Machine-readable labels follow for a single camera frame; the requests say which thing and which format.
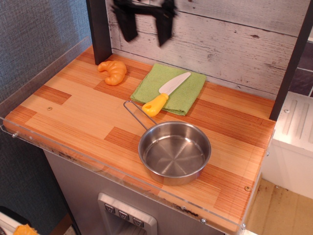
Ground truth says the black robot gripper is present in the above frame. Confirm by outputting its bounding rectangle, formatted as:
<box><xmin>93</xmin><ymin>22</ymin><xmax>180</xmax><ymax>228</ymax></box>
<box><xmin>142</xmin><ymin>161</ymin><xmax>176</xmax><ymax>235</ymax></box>
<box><xmin>112</xmin><ymin>0</ymin><xmax>176</xmax><ymax>47</ymax></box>

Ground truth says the orange plastic toy croissant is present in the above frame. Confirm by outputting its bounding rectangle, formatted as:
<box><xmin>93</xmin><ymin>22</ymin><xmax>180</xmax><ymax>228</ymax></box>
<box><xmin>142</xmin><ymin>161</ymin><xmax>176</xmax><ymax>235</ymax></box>
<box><xmin>97</xmin><ymin>61</ymin><xmax>127</xmax><ymax>86</ymax></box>

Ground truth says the green cloth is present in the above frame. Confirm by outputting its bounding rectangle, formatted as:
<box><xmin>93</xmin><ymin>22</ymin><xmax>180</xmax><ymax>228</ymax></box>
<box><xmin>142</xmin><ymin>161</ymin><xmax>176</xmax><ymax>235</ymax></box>
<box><xmin>131</xmin><ymin>64</ymin><xmax>206</xmax><ymax>116</ymax></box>

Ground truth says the stainless steel saucepan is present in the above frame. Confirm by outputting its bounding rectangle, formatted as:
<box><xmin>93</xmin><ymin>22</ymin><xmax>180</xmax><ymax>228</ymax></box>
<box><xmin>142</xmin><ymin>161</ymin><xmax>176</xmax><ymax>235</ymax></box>
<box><xmin>123</xmin><ymin>100</ymin><xmax>212</xmax><ymax>186</ymax></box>

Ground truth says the silver toy fridge cabinet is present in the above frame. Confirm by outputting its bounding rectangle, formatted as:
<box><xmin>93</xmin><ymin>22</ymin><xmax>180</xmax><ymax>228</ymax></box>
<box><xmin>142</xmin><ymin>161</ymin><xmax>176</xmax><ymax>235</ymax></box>
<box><xmin>44</xmin><ymin>151</ymin><xmax>221</xmax><ymax>235</ymax></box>

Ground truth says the silver dispenser button panel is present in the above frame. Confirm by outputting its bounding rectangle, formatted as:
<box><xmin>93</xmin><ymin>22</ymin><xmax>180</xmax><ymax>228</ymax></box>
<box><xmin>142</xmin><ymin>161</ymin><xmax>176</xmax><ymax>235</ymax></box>
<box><xmin>97</xmin><ymin>193</ymin><xmax>158</xmax><ymax>235</ymax></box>

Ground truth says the white ribbed side cabinet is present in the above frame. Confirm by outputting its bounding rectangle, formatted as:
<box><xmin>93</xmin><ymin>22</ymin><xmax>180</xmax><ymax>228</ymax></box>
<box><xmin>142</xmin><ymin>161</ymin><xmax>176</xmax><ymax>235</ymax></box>
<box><xmin>261</xmin><ymin>92</ymin><xmax>313</xmax><ymax>198</ymax></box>

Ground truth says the orange object bottom left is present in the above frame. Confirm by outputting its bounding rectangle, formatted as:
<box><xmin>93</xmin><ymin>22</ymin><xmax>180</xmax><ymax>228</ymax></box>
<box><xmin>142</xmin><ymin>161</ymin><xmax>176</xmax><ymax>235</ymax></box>
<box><xmin>13</xmin><ymin>224</ymin><xmax>38</xmax><ymax>235</ymax></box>

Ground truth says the dark left shelf post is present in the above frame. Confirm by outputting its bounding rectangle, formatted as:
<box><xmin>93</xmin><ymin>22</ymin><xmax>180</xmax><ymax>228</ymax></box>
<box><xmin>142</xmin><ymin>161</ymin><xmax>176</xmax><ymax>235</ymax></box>
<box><xmin>86</xmin><ymin>0</ymin><xmax>112</xmax><ymax>65</ymax></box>

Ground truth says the dark shelf post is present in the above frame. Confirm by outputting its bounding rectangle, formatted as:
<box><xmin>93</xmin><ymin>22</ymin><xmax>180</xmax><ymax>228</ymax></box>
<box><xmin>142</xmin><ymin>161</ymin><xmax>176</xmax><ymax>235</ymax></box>
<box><xmin>86</xmin><ymin>0</ymin><xmax>112</xmax><ymax>65</ymax></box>
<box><xmin>269</xmin><ymin>0</ymin><xmax>313</xmax><ymax>121</ymax></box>

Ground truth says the yellow handled toy knife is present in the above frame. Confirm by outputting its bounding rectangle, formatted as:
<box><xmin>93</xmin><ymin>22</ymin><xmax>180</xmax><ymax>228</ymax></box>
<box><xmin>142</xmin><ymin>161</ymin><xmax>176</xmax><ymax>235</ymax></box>
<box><xmin>142</xmin><ymin>72</ymin><xmax>191</xmax><ymax>117</ymax></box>

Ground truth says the dark right shelf post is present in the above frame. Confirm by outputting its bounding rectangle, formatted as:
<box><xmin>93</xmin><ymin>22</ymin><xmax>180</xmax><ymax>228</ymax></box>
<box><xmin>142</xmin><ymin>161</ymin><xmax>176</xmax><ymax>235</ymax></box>
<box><xmin>269</xmin><ymin>0</ymin><xmax>313</xmax><ymax>121</ymax></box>

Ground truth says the clear acrylic guard rail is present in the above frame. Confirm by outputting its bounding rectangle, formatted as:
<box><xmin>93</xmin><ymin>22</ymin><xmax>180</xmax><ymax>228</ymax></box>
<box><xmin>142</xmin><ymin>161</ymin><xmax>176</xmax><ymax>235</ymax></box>
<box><xmin>4</xmin><ymin>48</ymin><xmax>274</xmax><ymax>234</ymax></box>

